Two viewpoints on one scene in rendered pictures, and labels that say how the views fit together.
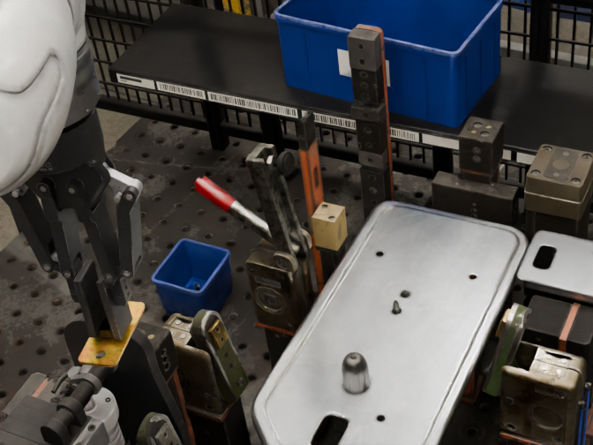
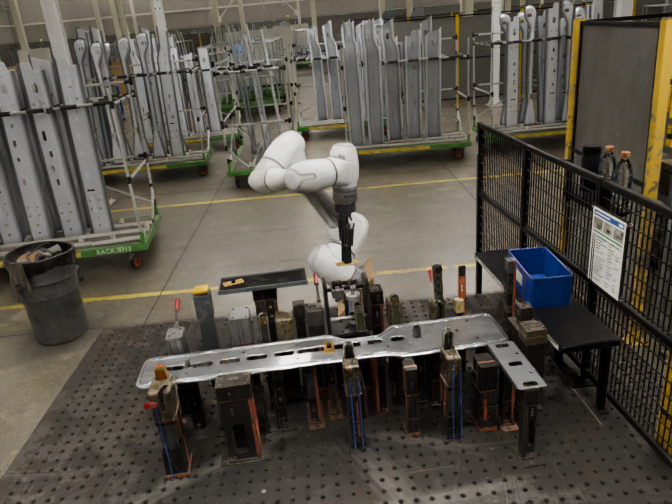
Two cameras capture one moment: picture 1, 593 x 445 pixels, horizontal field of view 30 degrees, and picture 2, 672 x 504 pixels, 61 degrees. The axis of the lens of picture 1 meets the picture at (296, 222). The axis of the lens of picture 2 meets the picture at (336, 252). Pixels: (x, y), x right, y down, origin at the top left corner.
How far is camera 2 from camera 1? 151 cm
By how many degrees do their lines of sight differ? 49
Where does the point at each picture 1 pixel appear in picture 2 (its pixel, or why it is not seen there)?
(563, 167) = (532, 325)
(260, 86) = (501, 274)
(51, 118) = (304, 182)
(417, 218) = (488, 321)
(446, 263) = (477, 331)
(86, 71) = (348, 194)
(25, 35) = (309, 168)
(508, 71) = (573, 306)
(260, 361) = not seen: hidden behind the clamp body
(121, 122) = not seen: hidden behind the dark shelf
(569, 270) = (502, 351)
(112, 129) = not seen: hidden behind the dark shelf
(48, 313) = (420, 315)
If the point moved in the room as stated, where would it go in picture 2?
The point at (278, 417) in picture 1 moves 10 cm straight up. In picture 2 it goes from (393, 330) to (391, 307)
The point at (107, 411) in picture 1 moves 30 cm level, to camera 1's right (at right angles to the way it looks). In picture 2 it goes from (354, 296) to (406, 321)
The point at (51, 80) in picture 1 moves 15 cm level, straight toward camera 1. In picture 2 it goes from (309, 177) to (278, 189)
